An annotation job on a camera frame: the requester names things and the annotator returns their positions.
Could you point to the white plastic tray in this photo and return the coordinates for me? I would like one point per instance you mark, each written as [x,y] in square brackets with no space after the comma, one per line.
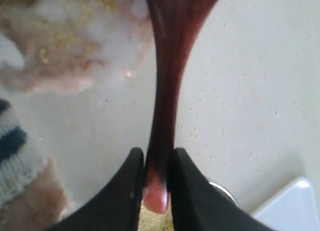
[293,208]

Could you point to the steel bowl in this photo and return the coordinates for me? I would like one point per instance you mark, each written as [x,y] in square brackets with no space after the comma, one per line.
[225,193]

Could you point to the yellow millet grain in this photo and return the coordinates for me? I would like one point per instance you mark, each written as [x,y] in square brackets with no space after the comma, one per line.
[150,221]

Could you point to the teddy bear striped sweater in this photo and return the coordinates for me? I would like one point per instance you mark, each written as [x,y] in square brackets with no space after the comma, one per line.
[62,46]

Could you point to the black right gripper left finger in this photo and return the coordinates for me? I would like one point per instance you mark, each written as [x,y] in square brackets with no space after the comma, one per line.
[117,206]

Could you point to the dark red wooden spoon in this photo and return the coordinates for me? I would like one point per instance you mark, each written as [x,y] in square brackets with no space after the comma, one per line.
[176,25]

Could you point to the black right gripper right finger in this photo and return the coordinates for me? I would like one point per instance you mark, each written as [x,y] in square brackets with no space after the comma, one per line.
[197,206]

